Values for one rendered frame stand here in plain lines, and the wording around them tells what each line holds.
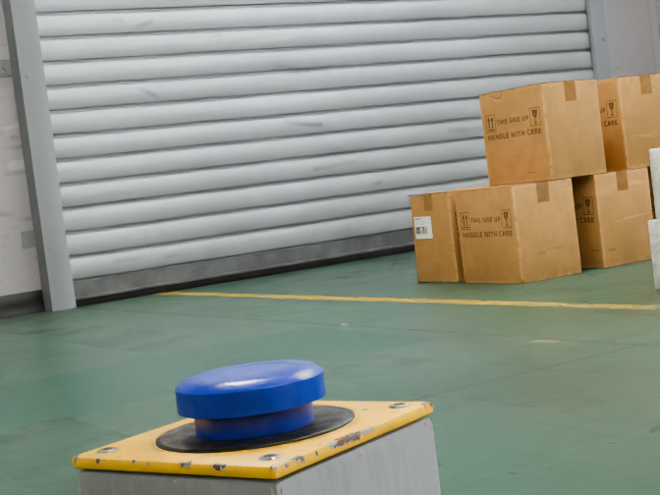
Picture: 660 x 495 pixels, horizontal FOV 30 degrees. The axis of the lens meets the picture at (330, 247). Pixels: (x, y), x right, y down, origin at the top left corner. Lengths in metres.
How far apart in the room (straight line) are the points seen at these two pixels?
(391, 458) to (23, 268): 4.86
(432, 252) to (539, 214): 0.50
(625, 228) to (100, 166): 2.25
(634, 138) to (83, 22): 2.36
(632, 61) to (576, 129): 3.15
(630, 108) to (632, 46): 2.96
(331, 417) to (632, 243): 3.76
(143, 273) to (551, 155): 2.09
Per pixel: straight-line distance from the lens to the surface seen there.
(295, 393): 0.32
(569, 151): 3.91
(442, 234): 4.10
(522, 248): 3.78
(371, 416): 0.33
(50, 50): 5.21
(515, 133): 3.96
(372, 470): 0.32
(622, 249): 4.05
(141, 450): 0.33
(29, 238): 5.17
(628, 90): 4.15
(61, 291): 5.11
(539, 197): 3.82
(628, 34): 7.08
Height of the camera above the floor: 0.38
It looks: 3 degrees down
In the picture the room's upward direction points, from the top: 7 degrees counter-clockwise
